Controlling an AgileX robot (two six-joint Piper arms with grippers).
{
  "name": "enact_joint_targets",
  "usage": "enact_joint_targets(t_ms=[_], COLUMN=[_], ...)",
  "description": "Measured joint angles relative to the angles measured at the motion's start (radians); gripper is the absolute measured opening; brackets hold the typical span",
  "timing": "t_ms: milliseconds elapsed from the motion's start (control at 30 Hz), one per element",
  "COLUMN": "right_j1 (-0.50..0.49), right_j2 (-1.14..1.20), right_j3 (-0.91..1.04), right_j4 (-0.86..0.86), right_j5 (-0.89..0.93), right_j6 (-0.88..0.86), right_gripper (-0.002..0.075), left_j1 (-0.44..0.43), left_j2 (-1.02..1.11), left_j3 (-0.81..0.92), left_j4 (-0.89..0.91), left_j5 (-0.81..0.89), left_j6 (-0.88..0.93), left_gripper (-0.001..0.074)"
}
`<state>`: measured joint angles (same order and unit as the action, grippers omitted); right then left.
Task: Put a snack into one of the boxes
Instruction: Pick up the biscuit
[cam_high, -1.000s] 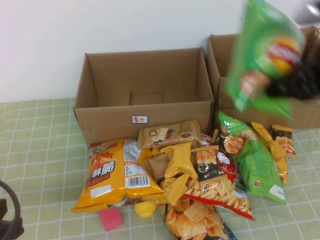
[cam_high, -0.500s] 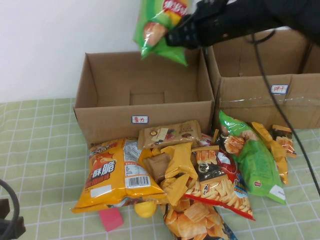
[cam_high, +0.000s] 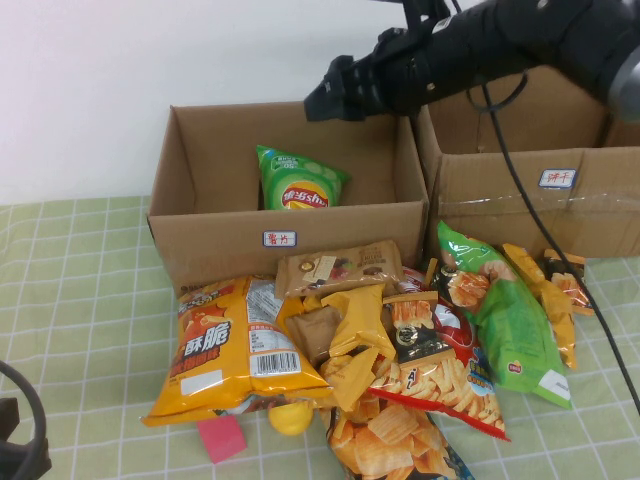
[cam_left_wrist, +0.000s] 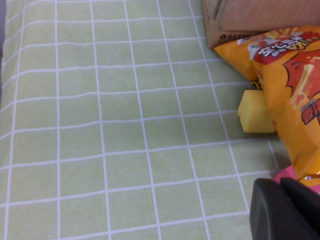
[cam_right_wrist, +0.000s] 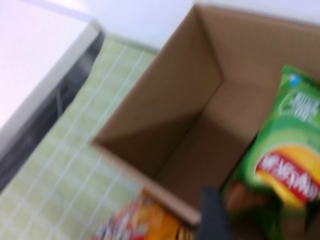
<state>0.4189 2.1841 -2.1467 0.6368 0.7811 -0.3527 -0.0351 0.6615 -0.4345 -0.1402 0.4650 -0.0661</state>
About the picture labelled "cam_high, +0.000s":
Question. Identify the brown biscuit packet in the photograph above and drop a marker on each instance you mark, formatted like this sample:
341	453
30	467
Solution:
320	272
312	330

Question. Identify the orange ridged chips bag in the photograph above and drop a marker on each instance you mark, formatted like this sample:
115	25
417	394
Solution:
390	440

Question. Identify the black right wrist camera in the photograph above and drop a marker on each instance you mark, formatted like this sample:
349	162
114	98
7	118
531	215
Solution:
425	15

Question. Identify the plain brown cardboard box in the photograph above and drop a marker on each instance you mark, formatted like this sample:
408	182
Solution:
625	135

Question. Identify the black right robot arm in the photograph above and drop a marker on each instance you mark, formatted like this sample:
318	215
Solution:
525	40

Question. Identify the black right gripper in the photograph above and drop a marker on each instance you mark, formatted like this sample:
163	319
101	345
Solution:
395	80

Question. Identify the small open cardboard box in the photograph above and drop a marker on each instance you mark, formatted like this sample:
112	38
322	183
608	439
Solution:
220	240

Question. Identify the green checked tablecloth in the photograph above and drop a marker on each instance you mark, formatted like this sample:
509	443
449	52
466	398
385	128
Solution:
75	300

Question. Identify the black orange small snack packet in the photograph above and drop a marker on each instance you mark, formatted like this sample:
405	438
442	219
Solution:
417	340
567	280
460	287

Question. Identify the red fries snack bag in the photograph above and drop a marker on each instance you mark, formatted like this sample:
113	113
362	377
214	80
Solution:
450	395

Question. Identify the large taped cardboard box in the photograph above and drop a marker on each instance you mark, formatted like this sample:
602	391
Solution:
500	200

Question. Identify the pink foam block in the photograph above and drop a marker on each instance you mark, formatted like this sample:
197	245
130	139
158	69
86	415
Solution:
222	440

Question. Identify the green Lays chips bag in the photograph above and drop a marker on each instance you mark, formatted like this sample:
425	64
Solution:
300	180

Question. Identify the green shrimp chips bag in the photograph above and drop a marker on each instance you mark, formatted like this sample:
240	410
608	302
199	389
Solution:
510	325

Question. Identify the large yellow corn snack bag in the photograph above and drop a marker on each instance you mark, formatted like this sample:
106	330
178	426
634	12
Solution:
215	350

